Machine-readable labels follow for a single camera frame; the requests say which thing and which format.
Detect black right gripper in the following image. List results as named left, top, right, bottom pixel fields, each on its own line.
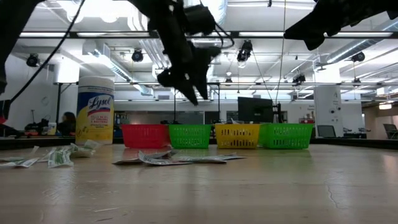
left=283, top=0, right=388, bottom=51

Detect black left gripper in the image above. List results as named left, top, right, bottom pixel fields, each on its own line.
left=157, top=42, right=222, bottom=106

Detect white sachet red blue print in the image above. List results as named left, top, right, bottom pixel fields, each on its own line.
left=214, top=152, right=247, bottom=161
left=139, top=151, right=192, bottom=167
left=178, top=155, right=227, bottom=165

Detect black tubular stand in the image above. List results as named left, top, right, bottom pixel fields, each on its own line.
left=172, top=82, right=221, bottom=125

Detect green plastic basket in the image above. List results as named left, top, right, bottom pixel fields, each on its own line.
left=168, top=124, right=213, bottom=150
left=258, top=123, right=315, bottom=150

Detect yellow plastic basket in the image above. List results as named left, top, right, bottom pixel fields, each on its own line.
left=214, top=123, right=261, bottom=150

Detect black computer monitor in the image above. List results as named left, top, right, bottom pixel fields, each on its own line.
left=237, top=96, right=275, bottom=124

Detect red plastic basket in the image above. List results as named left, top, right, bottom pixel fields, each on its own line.
left=120, top=124, right=171, bottom=149

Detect Lysol wipes canister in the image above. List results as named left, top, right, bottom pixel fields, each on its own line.
left=75, top=76, right=116, bottom=146

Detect grey office chair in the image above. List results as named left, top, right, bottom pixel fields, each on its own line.
left=382, top=123, right=398, bottom=140

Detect person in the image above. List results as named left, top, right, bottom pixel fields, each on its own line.
left=57, top=111, right=77, bottom=137

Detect black bench device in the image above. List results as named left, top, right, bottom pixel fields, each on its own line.
left=0, top=124, right=25, bottom=139

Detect silver ventilation duct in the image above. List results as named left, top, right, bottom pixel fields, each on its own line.
left=183, top=0, right=228, bottom=100
left=325, top=18, right=398, bottom=65

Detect black hanging camera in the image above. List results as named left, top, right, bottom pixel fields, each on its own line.
left=291, top=73, right=308, bottom=85
left=236, top=39, right=254, bottom=63

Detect black dome camera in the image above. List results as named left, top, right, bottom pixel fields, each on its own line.
left=131, top=48, right=145, bottom=63
left=25, top=53, right=40, bottom=68
left=351, top=51, right=366, bottom=63

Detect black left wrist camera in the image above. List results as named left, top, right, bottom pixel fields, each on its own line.
left=183, top=4, right=218, bottom=36

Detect black distant frame post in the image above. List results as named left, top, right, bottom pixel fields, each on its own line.
left=55, top=82, right=62, bottom=126

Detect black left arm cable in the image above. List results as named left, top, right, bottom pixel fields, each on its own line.
left=9, top=0, right=236, bottom=103

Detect black aluminium rig frame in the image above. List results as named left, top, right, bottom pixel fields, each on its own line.
left=0, top=136, right=398, bottom=151

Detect black wall panel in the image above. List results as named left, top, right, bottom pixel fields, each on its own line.
left=0, top=99, right=12, bottom=121

